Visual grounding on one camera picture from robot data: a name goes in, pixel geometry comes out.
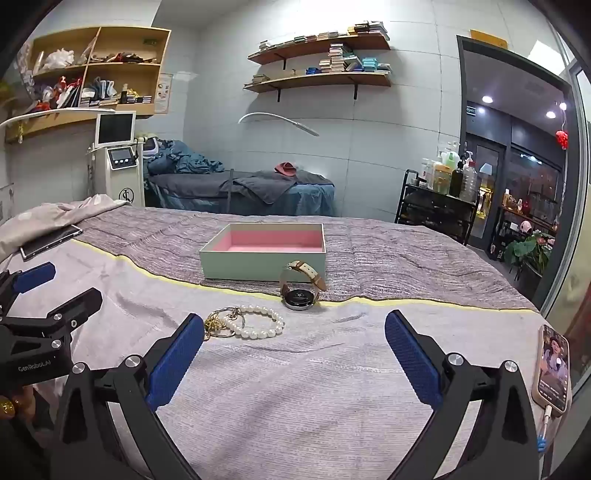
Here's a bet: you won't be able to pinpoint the red hanging ornament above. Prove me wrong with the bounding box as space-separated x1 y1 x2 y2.
555 104 570 151

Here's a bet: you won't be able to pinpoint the white charging cable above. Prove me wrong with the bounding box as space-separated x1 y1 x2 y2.
537 406 556 454

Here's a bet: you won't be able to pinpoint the yellow door sign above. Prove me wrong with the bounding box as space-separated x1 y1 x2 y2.
470 29 509 49

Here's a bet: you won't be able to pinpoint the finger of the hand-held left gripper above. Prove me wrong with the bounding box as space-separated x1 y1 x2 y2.
0 287 103 344
0 261 57 315

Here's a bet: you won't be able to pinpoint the thin silver bangle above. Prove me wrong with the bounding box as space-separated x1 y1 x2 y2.
212 305 243 330

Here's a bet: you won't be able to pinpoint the row of small boxes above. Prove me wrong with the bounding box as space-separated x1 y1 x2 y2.
259 21 389 50

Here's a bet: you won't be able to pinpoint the green potted plant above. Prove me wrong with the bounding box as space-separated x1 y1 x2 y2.
503 231 557 273

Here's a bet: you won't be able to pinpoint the smartphone with lit screen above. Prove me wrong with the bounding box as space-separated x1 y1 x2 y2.
531 324 571 418

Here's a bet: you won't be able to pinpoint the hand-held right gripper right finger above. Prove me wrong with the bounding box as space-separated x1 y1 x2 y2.
385 310 543 480

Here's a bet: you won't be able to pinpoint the white beauty machine with screen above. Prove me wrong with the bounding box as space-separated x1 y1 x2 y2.
88 111 139 208

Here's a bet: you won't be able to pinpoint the person's left hand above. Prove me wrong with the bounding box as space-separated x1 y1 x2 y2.
0 385 38 422

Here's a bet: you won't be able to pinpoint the dark tablet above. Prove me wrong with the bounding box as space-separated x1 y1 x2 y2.
19 224 84 261

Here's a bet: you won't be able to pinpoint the white crumpled sheet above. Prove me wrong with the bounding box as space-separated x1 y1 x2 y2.
0 194 121 264

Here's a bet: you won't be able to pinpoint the dark grey towel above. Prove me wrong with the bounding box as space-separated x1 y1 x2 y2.
222 169 333 205

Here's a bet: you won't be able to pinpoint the gold charm jewelry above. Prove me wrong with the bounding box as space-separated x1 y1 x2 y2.
203 311 232 341

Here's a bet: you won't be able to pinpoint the white plastic bag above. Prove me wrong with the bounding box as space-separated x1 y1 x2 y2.
39 48 75 71

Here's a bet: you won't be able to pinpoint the black trolley cart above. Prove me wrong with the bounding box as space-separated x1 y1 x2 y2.
394 168 478 245

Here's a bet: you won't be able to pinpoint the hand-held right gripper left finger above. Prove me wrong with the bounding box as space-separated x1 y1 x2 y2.
48 313 206 480

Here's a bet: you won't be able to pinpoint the group of bottles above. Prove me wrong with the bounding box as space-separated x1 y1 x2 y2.
418 143 481 201

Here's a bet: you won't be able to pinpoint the wooden wall cabinet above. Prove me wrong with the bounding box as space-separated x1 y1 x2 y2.
4 25 171 139

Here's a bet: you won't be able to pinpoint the crumpled blue blanket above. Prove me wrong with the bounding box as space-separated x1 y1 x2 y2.
145 138 227 175

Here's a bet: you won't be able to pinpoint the grey blanket with yellow edge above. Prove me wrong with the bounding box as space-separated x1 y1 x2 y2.
0 240 573 480

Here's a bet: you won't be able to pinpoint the green box with pink lining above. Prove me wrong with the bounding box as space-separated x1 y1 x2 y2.
199 223 328 283

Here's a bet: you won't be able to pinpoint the massage bed with blue cover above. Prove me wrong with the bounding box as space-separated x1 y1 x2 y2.
144 168 335 217

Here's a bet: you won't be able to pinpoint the purple grey striped blanket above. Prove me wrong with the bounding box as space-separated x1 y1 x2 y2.
78 205 539 311

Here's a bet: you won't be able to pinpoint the pile of red white packets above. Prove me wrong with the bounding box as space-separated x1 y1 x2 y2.
28 76 84 112

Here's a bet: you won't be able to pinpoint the pile of folded cloths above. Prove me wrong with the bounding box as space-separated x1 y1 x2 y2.
82 76 118 106

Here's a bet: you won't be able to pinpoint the white pearl bracelet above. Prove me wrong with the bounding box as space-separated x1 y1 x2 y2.
225 305 286 341

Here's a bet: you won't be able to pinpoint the row of dark small cases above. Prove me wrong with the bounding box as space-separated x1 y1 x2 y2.
119 83 153 104

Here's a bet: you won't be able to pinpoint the wall shelves with small boxes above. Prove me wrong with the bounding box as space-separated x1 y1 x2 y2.
252 42 392 84

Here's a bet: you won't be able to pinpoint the wall poster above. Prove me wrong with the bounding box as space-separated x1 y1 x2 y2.
154 73 172 114

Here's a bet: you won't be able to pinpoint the wristwatch with tan strap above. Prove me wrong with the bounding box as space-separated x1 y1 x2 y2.
279 260 328 311

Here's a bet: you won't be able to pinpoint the wooden wall shelf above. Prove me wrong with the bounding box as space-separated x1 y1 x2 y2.
248 34 391 70
243 71 392 102

